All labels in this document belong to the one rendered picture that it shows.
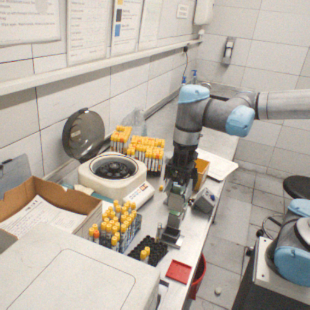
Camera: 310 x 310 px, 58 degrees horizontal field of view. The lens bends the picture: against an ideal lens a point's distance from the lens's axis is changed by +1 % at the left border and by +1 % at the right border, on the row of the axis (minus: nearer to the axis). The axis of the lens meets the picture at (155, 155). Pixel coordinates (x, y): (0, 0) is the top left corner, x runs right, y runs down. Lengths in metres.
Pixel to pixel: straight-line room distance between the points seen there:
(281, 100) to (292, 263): 0.40
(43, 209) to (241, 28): 2.61
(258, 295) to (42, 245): 0.70
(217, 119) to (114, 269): 0.41
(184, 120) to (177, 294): 0.49
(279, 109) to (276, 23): 2.38
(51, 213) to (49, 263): 0.49
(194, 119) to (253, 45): 2.47
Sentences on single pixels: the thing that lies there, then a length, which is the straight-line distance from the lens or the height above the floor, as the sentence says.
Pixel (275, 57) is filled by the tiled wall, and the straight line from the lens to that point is 3.15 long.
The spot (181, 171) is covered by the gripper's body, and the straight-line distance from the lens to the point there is 0.78.
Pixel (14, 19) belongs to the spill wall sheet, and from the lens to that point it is 1.01.
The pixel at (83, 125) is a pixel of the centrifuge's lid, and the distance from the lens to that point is 1.27.
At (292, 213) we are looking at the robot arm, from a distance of 0.92.
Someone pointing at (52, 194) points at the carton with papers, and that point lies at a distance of 1.06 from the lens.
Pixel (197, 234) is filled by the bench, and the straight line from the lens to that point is 1.08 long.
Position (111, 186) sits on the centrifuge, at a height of 0.99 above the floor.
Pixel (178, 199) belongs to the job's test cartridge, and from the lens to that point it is 0.89.
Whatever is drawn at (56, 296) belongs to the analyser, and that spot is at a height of 1.18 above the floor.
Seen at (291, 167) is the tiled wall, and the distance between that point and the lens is 3.49.
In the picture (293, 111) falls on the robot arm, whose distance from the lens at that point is 0.79.
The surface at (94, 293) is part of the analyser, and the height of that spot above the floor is 1.17.
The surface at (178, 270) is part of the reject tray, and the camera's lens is 0.95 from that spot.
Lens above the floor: 1.59
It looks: 28 degrees down
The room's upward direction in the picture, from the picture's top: 7 degrees clockwise
